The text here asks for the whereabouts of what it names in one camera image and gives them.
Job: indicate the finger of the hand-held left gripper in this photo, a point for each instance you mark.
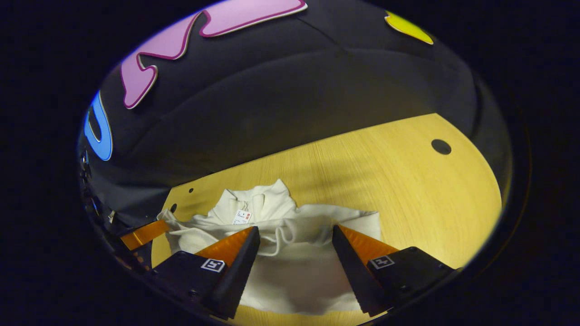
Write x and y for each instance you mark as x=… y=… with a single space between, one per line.
x=145 y=234

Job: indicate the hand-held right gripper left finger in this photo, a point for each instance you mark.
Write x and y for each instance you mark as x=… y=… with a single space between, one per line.
x=240 y=271

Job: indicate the white hooded sweatshirt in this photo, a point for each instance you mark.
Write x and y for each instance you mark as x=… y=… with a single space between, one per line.
x=294 y=280

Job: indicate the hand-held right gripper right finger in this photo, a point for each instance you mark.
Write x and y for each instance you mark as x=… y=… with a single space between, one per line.
x=353 y=271

